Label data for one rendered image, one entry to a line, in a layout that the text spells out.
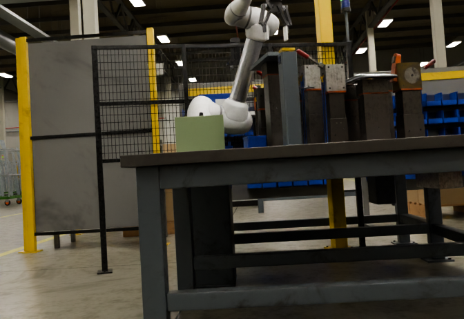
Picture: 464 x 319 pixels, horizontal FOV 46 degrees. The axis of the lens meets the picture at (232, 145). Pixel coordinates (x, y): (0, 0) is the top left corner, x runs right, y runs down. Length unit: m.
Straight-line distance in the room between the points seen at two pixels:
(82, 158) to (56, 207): 0.51
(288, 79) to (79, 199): 3.22
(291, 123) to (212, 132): 0.77
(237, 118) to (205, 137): 0.29
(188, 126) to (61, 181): 2.44
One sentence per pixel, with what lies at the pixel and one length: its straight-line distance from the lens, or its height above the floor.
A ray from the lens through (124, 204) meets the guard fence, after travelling 5.19.
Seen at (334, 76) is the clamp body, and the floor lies 1.00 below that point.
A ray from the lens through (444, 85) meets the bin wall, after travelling 5.67.
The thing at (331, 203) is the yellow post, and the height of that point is 0.35.
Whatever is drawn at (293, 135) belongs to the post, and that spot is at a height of 0.77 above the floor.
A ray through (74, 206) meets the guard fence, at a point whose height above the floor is 0.39.
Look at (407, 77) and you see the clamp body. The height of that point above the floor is 0.99.
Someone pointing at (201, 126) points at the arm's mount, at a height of 0.89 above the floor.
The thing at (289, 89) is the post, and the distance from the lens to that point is 2.46.
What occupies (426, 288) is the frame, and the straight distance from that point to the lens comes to 1.97.
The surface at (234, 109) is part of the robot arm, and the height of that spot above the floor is 0.99.
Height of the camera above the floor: 0.62
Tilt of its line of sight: 3 degrees up
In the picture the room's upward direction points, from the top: 3 degrees counter-clockwise
